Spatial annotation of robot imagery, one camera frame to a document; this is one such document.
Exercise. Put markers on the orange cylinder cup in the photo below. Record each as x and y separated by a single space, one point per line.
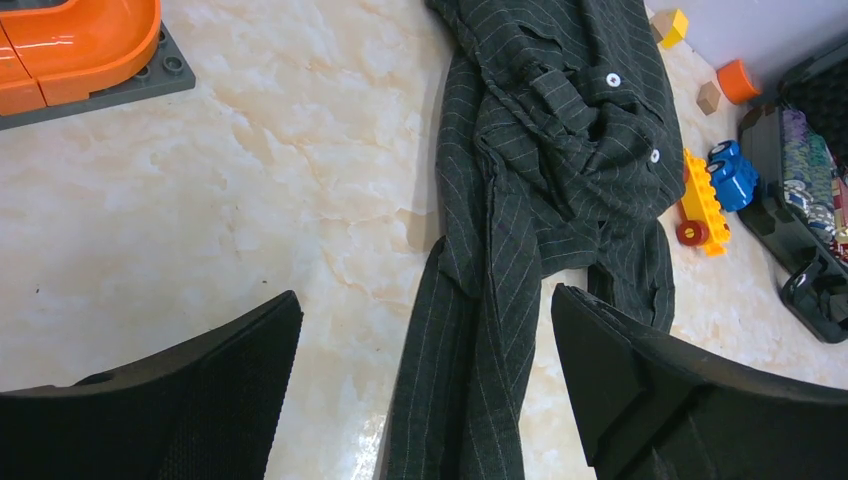
736 82

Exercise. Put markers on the small wooden block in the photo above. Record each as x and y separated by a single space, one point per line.
708 98

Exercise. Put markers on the dark grey studded baseplate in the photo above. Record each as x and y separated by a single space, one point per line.
167 72

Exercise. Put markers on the yellow toy brick car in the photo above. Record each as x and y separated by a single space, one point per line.
702 223

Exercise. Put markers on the blue toy brick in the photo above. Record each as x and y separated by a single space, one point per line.
732 176

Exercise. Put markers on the dark pinstriped garment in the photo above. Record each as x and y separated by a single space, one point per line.
559 148

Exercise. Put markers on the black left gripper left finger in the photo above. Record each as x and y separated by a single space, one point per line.
206 408

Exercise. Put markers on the orange curved toy track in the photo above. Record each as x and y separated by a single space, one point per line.
59 52

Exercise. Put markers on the yellow cube block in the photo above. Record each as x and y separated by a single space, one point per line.
669 27

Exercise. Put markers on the black poker chip case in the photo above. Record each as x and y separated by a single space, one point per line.
798 144

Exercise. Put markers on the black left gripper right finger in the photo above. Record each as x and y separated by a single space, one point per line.
651 406

